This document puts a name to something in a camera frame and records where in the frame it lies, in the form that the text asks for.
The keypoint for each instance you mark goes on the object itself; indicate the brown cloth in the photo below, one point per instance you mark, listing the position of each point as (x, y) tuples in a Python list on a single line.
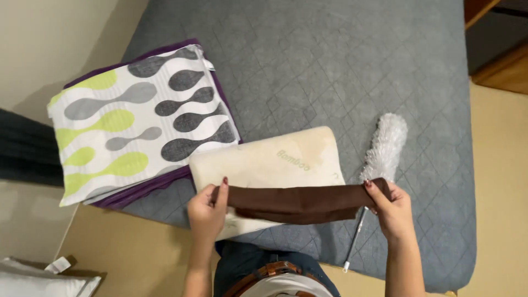
[(301, 202)]

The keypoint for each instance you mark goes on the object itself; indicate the person's left hand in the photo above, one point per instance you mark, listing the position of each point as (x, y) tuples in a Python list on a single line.
[(206, 216)]

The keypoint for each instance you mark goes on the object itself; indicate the brown leather belt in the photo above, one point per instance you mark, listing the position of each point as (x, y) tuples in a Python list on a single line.
[(268, 274)]

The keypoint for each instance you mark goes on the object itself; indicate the grey quilted mattress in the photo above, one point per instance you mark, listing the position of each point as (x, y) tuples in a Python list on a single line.
[(330, 82)]

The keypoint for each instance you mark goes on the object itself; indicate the dark knitted fabric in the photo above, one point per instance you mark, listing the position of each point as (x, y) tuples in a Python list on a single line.
[(24, 150)]

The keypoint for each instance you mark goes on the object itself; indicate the person's right hand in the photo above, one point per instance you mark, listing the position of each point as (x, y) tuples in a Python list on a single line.
[(392, 214)]

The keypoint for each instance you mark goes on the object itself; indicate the cream foam pillow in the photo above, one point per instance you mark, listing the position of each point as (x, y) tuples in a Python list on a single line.
[(268, 165)]

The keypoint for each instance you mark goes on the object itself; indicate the white fluffy duster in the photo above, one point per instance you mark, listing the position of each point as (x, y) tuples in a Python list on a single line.
[(381, 152)]

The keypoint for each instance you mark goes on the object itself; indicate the white pillow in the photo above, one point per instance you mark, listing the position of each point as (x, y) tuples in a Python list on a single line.
[(41, 280)]

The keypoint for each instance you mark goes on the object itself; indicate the wooden furniture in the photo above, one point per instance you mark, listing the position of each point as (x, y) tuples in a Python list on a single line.
[(495, 49)]

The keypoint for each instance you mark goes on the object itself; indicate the patterned folded bed sheet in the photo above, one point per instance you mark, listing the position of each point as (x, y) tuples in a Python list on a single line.
[(136, 119)]

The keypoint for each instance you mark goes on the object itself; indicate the blue jeans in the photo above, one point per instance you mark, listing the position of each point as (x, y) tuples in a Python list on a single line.
[(239, 260)]

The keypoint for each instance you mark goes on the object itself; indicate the purple folded blanket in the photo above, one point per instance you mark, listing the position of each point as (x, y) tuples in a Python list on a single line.
[(144, 187)]

